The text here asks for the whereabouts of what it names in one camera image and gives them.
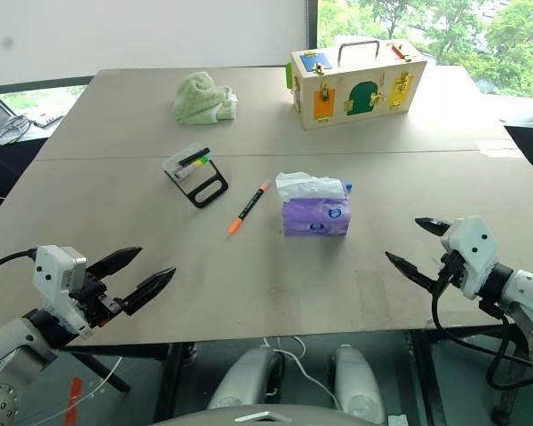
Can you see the black window frame post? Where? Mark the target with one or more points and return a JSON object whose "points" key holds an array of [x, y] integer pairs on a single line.
{"points": [[311, 31]]}

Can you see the clear tape strip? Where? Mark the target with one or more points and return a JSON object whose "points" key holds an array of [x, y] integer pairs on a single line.
{"points": [[497, 148]]}

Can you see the black metal stand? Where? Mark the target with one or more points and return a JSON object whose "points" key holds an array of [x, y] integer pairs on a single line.
{"points": [[206, 188]]}

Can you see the white cylindrical tube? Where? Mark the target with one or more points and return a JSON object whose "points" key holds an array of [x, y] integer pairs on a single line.
{"points": [[182, 171]]}

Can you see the red tape strip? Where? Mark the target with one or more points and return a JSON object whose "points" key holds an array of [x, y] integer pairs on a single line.
{"points": [[73, 399]]}

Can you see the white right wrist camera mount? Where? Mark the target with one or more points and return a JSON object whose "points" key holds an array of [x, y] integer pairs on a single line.
{"points": [[471, 248]]}

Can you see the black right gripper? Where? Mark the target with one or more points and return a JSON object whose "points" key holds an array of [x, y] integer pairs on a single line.
{"points": [[453, 268]]}

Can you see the silver robot torso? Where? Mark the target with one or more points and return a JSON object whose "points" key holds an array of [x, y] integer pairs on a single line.
{"points": [[257, 417]]}

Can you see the black table frame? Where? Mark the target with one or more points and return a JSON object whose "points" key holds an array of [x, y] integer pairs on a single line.
{"points": [[111, 355]]}

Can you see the black orange-capped marker pen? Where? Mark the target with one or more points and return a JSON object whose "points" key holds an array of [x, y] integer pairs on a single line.
{"points": [[248, 206]]}

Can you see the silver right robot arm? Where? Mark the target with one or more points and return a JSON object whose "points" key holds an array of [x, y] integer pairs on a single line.
{"points": [[522, 302]]}

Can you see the silver robot leg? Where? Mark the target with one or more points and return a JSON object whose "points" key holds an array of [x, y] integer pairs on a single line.
{"points": [[248, 377], [357, 381]]}

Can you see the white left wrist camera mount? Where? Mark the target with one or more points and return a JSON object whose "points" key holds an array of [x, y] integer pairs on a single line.
{"points": [[53, 279]]}

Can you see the purple tissue pack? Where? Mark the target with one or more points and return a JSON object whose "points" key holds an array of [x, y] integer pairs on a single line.
{"points": [[315, 213]]}

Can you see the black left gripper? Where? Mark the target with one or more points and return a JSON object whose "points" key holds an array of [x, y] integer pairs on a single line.
{"points": [[93, 297]]}

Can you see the wooden lock box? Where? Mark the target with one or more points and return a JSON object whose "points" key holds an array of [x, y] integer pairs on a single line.
{"points": [[360, 89]]}

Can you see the green towel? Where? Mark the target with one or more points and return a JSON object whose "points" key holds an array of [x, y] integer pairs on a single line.
{"points": [[200, 100]]}

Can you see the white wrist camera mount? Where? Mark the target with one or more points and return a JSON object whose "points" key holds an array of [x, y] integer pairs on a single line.
{"points": [[53, 279], [471, 248]]}

